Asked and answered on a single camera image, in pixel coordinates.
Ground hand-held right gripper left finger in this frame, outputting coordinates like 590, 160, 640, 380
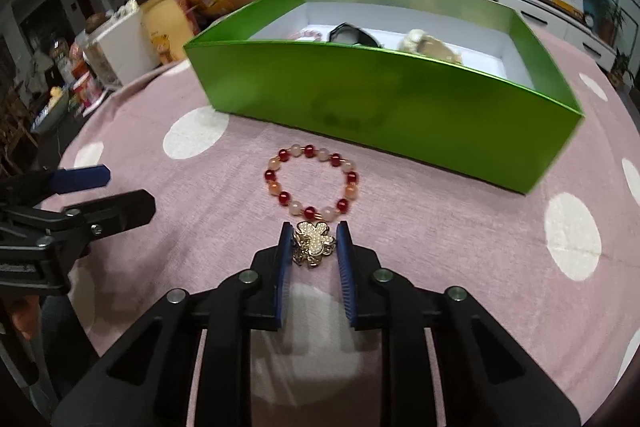
50, 221, 296, 427

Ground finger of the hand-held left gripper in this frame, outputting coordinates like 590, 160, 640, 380
30, 189, 157, 244
0, 164, 112, 208

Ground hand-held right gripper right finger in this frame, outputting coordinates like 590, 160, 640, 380
335, 221, 583, 427

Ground gold pearl flower brooch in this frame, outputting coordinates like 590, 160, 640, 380
291, 220, 336, 270

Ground red bead bracelet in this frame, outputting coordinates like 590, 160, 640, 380
262, 143, 361, 221

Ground green cardboard box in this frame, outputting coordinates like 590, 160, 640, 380
183, 0, 586, 194

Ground beige wristwatch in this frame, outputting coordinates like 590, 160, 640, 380
398, 29, 463, 65

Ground black wristwatch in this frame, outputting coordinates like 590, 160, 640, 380
327, 22, 382, 48

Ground person's left hand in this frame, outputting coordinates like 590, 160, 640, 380
9, 296, 45, 341

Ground yellow bottle with brown cap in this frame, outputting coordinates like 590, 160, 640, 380
139, 0, 201, 66

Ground white television cabinet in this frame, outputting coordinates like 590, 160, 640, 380
382, 0, 618, 72

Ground small potted plant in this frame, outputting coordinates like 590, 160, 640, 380
610, 52, 637, 90

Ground tall potted plant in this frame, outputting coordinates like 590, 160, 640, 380
597, 0, 627, 45

